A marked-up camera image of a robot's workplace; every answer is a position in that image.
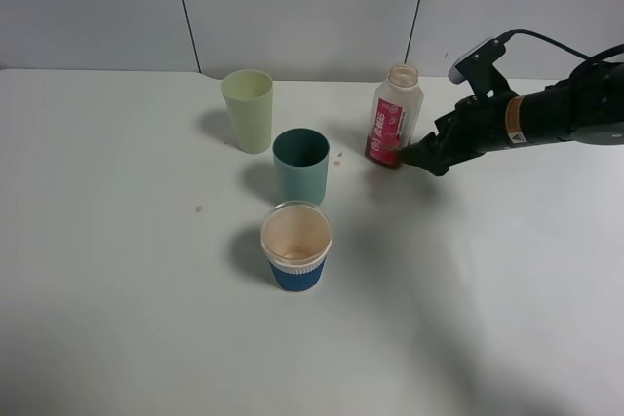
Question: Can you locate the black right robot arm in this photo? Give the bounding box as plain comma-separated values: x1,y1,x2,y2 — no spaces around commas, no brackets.
398,39,623,176

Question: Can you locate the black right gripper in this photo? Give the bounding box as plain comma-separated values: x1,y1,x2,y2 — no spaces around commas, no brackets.
400,92,518,176

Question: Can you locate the pale green plastic cup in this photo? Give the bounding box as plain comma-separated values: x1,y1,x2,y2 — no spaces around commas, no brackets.
221,69,273,154

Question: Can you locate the teal plastic cup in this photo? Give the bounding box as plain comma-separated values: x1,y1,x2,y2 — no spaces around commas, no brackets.
272,128,330,205

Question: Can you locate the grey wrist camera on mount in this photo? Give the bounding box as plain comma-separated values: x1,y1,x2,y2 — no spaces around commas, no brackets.
448,38,512,100

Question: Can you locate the black camera cable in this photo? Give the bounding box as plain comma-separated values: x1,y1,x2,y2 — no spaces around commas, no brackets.
496,29,594,60

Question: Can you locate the clear drink bottle pink label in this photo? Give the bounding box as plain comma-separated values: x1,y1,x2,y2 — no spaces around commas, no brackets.
365,64,424,168

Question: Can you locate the glass cup with blue sleeve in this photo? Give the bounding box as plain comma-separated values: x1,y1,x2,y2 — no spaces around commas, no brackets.
259,201,332,292

